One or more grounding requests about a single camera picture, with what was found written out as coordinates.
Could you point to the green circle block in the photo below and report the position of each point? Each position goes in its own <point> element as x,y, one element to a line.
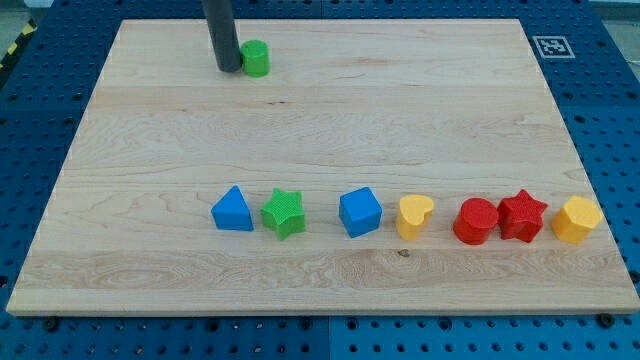
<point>255,56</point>

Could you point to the red circle block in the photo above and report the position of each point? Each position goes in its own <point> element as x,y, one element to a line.
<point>475,221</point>

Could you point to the green star block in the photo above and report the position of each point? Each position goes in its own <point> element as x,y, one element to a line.
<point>284,214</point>

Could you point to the blue cube block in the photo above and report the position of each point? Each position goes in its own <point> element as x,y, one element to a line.
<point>360,212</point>

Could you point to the wooden board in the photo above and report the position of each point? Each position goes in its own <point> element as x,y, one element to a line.
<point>450,109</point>

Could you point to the blue triangle block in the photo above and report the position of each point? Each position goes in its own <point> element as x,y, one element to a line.
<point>231,211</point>

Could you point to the yellow heart block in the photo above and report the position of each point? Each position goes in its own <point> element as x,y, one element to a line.
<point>414,213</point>

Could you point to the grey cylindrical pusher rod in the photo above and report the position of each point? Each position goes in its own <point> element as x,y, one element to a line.
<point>222,30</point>

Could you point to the red star block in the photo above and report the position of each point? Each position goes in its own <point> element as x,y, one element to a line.
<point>521,217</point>

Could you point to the yellow hexagon block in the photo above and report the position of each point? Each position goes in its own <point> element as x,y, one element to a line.
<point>576,219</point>

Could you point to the white fiducial marker tag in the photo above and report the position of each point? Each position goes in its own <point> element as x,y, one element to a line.
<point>553,47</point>

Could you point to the yellow black hazard tape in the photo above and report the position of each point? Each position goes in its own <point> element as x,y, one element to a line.
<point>18,46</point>

